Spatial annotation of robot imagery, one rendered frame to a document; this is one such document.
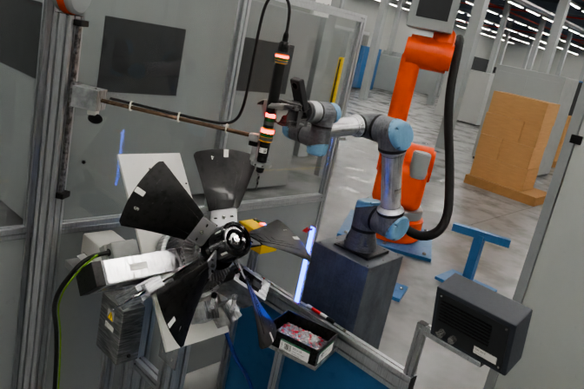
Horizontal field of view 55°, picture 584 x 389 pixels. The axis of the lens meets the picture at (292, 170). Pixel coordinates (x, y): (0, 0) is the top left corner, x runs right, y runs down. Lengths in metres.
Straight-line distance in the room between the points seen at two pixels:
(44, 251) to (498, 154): 8.41
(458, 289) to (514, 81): 10.77
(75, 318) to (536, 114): 8.11
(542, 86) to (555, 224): 9.14
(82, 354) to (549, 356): 2.35
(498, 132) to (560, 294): 6.70
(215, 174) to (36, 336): 0.92
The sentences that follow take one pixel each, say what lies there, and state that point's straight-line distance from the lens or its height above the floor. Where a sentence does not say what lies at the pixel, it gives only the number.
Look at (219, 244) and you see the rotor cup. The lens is 1.80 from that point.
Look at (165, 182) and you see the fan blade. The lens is 1.77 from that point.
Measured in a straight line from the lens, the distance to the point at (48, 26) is 2.15.
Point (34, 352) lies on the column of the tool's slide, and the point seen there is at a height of 0.55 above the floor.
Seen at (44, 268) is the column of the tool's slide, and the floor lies 0.90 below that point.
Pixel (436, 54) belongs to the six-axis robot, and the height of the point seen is 1.94.
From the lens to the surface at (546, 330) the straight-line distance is 3.39.
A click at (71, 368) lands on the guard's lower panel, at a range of 2.76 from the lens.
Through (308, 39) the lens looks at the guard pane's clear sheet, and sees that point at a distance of 2.94.
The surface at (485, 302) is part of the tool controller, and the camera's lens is 1.82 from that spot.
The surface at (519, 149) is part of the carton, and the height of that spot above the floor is 0.78.
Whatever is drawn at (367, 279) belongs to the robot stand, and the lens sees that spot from 2.46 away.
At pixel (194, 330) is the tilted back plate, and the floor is 0.87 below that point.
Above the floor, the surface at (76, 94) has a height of 1.55.
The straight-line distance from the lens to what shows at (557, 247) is 3.27.
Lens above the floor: 1.90
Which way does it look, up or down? 14 degrees down
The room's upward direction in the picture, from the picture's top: 12 degrees clockwise
